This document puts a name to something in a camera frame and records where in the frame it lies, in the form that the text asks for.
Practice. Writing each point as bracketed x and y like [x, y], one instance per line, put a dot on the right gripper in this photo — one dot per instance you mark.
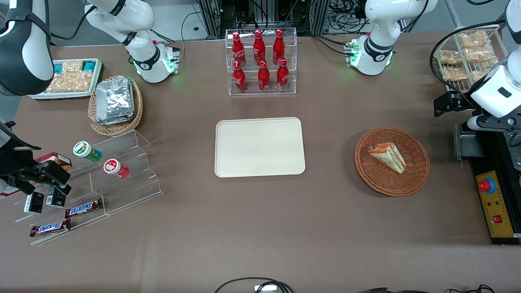
[13, 160]

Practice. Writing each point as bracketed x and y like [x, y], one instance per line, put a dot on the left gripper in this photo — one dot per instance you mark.
[453, 102]

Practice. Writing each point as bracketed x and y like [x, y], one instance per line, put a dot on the triangle sandwich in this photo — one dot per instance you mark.
[388, 156]

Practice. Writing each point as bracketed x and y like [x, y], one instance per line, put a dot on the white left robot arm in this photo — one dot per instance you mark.
[374, 53]

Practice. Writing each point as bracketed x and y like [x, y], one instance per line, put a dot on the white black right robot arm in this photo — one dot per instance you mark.
[24, 49]

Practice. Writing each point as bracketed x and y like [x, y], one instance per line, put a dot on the brown round wicker basket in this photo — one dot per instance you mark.
[411, 179]

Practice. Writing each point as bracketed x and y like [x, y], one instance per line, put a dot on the light tan wicker basket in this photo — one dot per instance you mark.
[118, 129]

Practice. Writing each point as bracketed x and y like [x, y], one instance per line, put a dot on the cream plastic tray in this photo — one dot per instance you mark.
[259, 147]

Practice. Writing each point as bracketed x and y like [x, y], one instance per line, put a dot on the small black box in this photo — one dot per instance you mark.
[34, 202]
[56, 198]

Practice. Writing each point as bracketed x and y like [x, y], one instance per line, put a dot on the black control box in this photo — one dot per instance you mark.
[496, 160]

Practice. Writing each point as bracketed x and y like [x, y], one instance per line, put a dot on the clear bag beige snack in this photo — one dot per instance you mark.
[449, 57]
[479, 74]
[474, 39]
[480, 55]
[454, 74]

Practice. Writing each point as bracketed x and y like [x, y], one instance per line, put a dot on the brown red chocolate box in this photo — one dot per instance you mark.
[55, 158]

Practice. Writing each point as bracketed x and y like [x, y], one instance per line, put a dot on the red emergency stop button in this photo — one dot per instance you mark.
[485, 185]

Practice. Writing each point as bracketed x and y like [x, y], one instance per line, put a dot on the Snickers bar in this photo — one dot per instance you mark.
[83, 208]
[49, 228]

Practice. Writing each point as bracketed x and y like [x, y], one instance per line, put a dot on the yellow control panel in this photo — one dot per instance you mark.
[497, 207]

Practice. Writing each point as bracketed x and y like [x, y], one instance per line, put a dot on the green can white lid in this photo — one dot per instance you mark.
[86, 150]

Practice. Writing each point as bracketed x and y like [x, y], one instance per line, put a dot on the red can white lid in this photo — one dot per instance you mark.
[115, 168]

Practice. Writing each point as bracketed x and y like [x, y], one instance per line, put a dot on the beige cracker pack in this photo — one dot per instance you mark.
[72, 66]
[61, 84]
[83, 80]

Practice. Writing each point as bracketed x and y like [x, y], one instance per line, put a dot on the clear acrylic step display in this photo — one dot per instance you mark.
[130, 179]

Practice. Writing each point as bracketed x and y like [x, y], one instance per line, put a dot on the silver foil pouch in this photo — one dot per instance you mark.
[114, 99]
[118, 122]

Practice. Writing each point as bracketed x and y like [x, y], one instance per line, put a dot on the white plastic bin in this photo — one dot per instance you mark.
[97, 77]

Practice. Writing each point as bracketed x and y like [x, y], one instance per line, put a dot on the red cola bottle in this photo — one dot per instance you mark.
[282, 75]
[239, 79]
[259, 48]
[279, 47]
[263, 77]
[239, 51]

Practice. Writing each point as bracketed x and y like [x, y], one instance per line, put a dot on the clear acrylic bottle rack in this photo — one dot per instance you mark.
[250, 90]

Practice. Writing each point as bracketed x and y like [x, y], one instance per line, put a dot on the small grey box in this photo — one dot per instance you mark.
[265, 289]

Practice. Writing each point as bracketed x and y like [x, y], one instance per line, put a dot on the grey metal bracket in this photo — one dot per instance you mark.
[468, 144]

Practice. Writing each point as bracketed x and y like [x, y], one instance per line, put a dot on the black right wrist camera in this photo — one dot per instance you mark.
[47, 174]

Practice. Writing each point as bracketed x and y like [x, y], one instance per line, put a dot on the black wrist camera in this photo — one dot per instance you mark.
[449, 101]
[47, 174]

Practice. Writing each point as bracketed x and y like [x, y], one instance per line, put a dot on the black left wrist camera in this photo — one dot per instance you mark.
[449, 101]

